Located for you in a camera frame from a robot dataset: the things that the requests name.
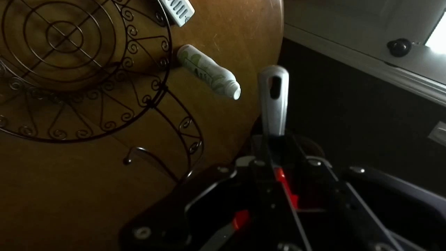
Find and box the white spray bottle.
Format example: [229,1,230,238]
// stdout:
[177,45,241,100]

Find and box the black wire basket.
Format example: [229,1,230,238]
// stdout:
[0,0,204,183]

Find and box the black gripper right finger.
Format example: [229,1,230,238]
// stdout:
[280,138,446,251]

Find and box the black round door knob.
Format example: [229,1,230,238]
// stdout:
[387,38,413,57]

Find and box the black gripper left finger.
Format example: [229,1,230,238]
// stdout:
[120,156,261,251]

